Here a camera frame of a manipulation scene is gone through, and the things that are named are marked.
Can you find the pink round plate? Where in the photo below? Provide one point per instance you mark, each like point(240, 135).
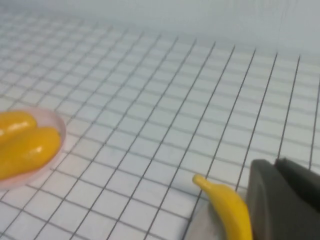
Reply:
point(53, 155)

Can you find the yellow mango with green tip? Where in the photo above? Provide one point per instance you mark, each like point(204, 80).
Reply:
point(30, 150)

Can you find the yellow plastic banana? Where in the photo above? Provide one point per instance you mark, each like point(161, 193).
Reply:
point(230, 207)

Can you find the orange plastic mango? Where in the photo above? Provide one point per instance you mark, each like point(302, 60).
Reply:
point(17, 122)

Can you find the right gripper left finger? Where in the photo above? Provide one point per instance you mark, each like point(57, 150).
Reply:
point(275, 212)

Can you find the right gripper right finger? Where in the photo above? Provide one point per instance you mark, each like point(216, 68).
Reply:
point(300, 182)

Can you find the white black-grid tablecloth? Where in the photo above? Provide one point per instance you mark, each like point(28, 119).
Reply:
point(160, 100)

